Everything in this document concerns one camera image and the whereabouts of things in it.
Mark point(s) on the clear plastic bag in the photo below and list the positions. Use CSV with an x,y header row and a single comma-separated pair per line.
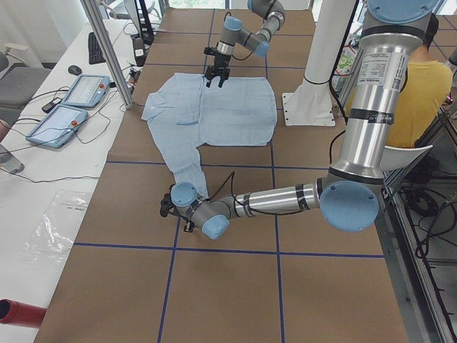
x,y
54,235

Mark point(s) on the grey office chair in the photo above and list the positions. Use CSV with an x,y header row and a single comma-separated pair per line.
x,y
19,83

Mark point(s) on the upper blue teach pendant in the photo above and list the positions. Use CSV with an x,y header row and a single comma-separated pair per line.
x,y
87,91

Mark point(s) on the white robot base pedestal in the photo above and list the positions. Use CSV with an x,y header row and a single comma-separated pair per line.
x,y
310,104

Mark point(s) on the red cylinder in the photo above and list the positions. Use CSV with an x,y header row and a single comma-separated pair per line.
x,y
21,314

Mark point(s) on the black device with label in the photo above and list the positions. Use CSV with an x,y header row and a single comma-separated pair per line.
x,y
139,50

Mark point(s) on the blue teach pendant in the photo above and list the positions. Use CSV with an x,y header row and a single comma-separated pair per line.
x,y
87,91
56,129

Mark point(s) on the black keyboard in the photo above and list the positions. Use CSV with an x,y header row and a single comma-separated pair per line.
x,y
94,50

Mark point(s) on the person in yellow shirt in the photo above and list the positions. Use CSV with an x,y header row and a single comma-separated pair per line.
x,y
429,82

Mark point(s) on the grey computer mouse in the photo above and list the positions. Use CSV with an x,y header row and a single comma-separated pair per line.
x,y
75,70

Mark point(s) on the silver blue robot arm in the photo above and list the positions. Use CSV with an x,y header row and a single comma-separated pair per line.
x,y
347,195
273,14

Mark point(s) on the grey aluminium frame post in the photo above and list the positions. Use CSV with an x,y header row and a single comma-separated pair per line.
x,y
93,15

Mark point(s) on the lower blue teach pendant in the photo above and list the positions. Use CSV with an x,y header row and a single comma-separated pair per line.
x,y
56,129

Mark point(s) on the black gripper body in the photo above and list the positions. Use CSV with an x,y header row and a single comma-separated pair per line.
x,y
220,66
187,226

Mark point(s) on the light blue button-up shirt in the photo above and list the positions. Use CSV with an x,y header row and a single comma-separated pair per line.
x,y
185,113

